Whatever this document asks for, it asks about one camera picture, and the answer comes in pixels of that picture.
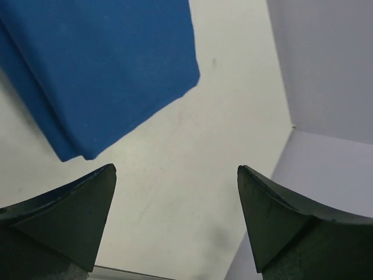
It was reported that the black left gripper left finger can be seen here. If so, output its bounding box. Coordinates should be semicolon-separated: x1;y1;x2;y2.
1;164;117;279

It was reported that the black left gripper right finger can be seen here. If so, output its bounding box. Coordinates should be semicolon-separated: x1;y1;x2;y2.
237;166;372;279

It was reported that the blue surgical drape cloth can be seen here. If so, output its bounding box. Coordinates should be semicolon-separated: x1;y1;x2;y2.
1;1;200;162

